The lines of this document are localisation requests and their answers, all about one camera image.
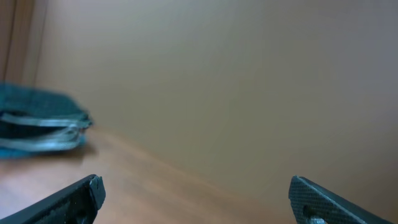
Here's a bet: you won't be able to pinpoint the folded light blue garment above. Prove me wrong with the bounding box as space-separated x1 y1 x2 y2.
1 136 86 159

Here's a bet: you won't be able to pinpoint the folded grey shorts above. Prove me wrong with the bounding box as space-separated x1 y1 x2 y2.
1 124 84 152

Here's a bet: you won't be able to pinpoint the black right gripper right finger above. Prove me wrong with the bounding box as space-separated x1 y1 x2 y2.
289 175 392 224

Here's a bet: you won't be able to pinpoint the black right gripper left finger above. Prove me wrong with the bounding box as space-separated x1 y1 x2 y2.
1 174 106 224

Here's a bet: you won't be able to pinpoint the black shorts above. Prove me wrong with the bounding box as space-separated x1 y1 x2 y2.
1 83 93 139

